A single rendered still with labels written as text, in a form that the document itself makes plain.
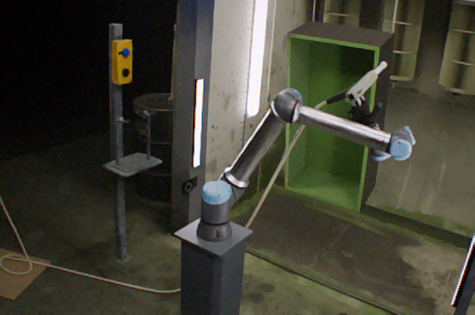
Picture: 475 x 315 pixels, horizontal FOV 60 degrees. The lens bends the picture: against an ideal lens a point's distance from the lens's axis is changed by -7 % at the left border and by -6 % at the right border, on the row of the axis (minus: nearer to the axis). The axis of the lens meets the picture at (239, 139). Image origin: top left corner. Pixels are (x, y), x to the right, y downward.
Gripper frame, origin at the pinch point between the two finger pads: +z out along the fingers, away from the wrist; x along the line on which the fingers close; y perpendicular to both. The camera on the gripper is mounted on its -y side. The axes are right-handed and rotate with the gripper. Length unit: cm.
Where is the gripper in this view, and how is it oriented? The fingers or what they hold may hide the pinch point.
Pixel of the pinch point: (354, 87)
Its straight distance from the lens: 205.4
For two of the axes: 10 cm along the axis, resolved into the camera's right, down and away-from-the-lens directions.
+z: -4.7, -8.6, -1.9
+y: -7.0, 2.3, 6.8
